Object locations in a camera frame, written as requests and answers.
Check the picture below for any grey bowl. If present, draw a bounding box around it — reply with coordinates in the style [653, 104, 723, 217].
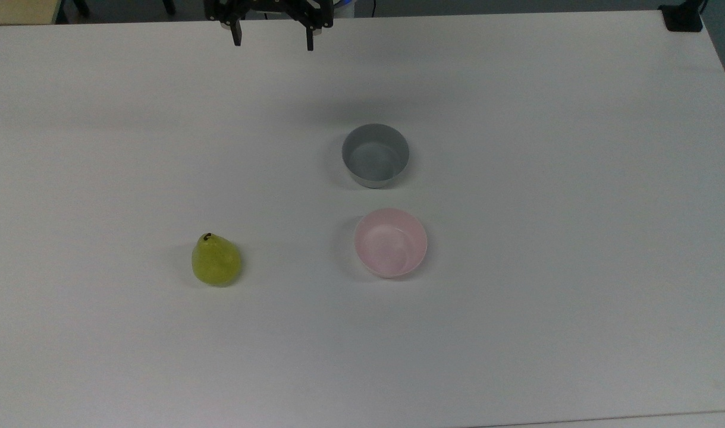
[341, 123, 410, 189]

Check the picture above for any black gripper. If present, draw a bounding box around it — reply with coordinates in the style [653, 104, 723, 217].
[206, 0, 334, 51]

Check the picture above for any pink bowl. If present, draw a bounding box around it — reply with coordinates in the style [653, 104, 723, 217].
[354, 208, 428, 279]

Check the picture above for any green pear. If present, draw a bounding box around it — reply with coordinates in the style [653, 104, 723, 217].
[191, 232, 243, 287]

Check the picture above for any black clamp mount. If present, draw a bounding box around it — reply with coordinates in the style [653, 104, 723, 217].
[658, 0, 705, 32]

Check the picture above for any wooden table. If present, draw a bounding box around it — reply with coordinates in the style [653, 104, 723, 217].
[0, 0, 62, 26]

